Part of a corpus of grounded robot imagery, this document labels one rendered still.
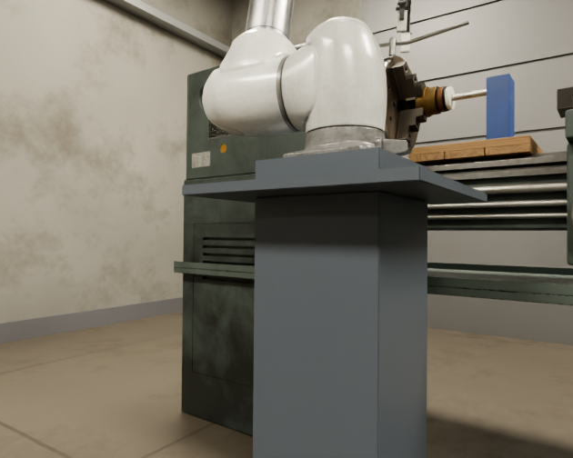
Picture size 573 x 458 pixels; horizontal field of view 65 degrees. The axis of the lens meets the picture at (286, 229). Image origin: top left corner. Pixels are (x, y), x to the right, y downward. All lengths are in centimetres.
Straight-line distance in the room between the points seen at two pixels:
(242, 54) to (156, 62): 309
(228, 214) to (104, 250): 208
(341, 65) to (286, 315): 46
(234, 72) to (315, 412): 67
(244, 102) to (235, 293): 78
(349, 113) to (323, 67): 10
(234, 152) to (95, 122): 213
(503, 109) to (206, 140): 96
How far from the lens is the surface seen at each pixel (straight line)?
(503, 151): 125
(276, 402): 87
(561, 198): 126
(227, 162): 158
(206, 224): 163
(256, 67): 95
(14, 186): 325
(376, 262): 72
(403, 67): 148
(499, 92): 143
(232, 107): 96
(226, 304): 158
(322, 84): 86
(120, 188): 363
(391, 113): 146
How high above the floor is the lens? 66
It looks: 1 degrees up
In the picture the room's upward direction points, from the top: straight up
